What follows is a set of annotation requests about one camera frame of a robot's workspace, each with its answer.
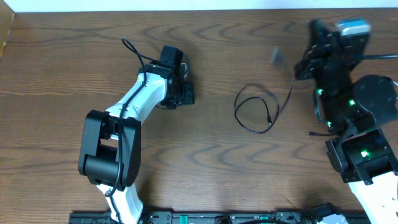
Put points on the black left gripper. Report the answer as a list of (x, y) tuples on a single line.
[(189, 98)]

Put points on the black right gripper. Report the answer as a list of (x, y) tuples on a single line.
[(321, 50)]

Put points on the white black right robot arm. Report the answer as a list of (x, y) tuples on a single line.
[(354, 112)]

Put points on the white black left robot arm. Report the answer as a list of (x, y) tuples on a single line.
[(110, 153)]

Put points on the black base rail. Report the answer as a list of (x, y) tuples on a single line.
[(188, 218)]

